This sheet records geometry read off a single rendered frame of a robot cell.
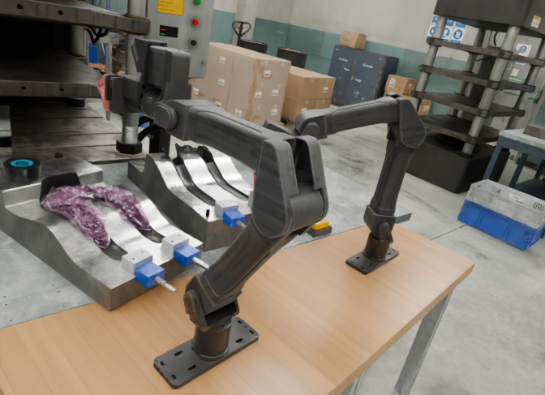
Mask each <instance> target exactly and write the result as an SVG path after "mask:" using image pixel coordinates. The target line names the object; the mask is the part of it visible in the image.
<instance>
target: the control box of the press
mask: <svg viewBox="0 0 545 395"><path fill-rule="evenodd" d="M214 1H215V0H146V6H145V17H147V19H150V21H151V32H150V33H149V34H148V35H146V36H144V38H150V40H156V41H162V42H165V43H167V47H169V48H173V49H180V50H183V51H184V52H186V53H189V54H190V56H191V65H190V74H189V79H191V78H197V79H204V78H205V76H206V69H207V62H208V49H209V42H210V35H211V28H212V15H213V8H214ZM147 137H148V138H149V150H148V153H160V152H164V151H163V147H165V149H166V151H167V148H168V155H169V154H170V137H171V135H170V134H169V133H168V132H167V131H166V129H162V130H157V131H154V132H152V133H150V134H149V135H148V136H147Z"/></svg>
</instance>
